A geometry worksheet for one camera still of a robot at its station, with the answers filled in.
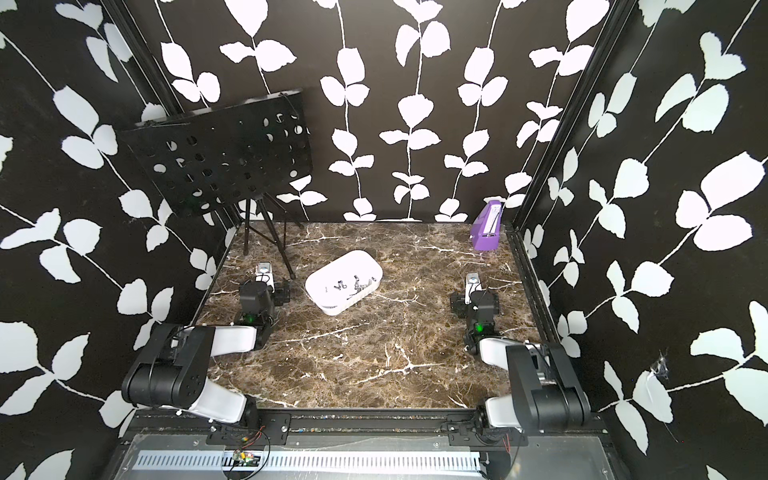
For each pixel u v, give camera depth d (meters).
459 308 0.85
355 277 1.03
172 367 0.45
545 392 0.43
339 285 1.01
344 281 1.01
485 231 1.08
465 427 0.74
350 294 0.97
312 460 0.70
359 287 1.01
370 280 1.04
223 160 0.75
